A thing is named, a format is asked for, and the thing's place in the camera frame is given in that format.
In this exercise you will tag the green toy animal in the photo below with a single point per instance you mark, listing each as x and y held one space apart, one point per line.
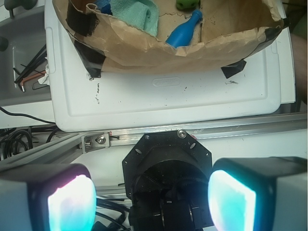
186 4

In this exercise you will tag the black octagonal mount plate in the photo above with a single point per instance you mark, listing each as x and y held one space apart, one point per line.
166 177

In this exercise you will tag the brown paper bag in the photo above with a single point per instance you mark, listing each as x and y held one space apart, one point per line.
230 31

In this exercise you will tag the glowing gel gripper left finger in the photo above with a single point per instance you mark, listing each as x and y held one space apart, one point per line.
46 197

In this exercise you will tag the teal green cloth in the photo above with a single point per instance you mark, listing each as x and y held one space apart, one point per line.
142 14

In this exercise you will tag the grey plastic tray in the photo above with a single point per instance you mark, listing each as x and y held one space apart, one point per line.
25 34

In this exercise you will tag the blue toy bowling pin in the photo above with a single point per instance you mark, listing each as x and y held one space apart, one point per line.
182 35

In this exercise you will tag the orange handled allen key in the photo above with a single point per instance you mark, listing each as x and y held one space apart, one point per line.
28 78

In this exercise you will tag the glowing gel gripper right finger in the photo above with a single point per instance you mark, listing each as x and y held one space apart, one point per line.
259 194

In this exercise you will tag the blue toy under cloth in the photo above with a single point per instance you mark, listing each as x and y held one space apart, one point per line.
104 6

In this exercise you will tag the aluminium extrusion rail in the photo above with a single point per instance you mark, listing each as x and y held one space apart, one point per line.
280 135

